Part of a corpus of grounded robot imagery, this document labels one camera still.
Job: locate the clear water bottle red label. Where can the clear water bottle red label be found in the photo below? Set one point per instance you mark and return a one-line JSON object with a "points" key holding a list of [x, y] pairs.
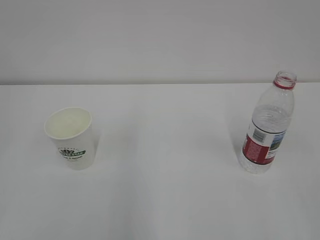
{"points": [[270, 121]]}

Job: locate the white paper cup green logo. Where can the white paper cup green logo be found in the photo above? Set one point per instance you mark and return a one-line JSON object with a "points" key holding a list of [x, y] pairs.
{"points": [[70, 129]]}

